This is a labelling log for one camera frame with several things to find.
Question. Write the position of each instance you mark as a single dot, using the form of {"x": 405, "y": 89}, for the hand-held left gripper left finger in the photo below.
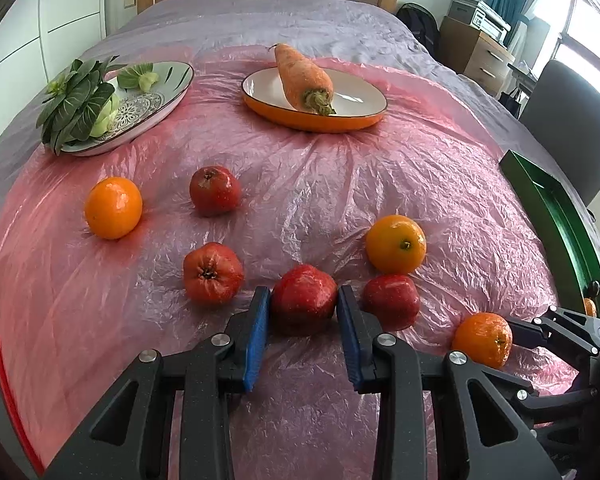
{"x": 258, "y": 340}

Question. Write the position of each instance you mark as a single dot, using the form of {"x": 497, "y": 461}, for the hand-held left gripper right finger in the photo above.
{"x": 349, "y": 340}

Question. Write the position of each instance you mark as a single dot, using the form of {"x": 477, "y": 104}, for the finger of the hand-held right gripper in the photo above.
{"x": 570, "y": 330}
{"x": 540, "y": 402}

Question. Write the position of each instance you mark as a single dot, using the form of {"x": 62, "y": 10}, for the red apple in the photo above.
{"x": 212, "y": 273}
{"x": 215, "y": 191}
{"x": 302, "y": 300}
{"x": 391, "y": 301}

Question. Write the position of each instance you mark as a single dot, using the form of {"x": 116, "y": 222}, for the orange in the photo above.
{"x": 113, "y": 207}
{"x": 396, "y": 244}
{"x": 589, "y": 307}
{"x": 481, "y": 340}

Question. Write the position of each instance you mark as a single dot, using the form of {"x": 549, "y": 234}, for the green tray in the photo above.
{"x": 555, "y": 210}

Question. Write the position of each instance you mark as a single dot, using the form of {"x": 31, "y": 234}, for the pink plastic sheet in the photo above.
{"x": 305, "y": 185}

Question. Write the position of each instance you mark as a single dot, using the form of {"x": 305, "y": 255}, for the grey office chair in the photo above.
{"x": 570, "y": 110}

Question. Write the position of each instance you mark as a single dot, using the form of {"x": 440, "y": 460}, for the orange oval dish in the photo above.
{"x": 360, "y": 100}

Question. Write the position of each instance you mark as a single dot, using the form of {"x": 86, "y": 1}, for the patterned grey plate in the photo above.
{"x": 145, "y": 110}

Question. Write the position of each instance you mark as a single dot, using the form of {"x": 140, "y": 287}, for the phone with red case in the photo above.
{"x": 0, "y": 400}

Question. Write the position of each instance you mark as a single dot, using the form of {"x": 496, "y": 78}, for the carrot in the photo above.
{"x": 300, "y": 77}

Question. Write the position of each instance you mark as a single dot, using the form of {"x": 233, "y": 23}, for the small bok choy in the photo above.
{"x": 137, "y": 77}

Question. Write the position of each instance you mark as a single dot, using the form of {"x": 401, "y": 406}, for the wooden drawer cabinet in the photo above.
{"x": 475, "y": 55}

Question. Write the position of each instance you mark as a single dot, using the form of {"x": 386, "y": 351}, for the large bok choy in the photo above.
{"x": 80, "y": 100}

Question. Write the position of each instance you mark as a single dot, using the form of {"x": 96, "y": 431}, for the window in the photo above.
{"x": 590, "y": 25}

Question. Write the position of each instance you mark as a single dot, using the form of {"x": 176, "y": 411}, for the black backpack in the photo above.
{"x": 420, "y": 25}

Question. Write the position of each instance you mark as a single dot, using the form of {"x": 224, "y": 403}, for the purple bed cover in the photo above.
{"x": 255, "y": 15}

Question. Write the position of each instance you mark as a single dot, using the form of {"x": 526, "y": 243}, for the grey printer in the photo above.
{"x": 480, "y": 15}

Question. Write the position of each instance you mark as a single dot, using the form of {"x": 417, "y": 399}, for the white wardrobe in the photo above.
{"x": 65, "y": 10}

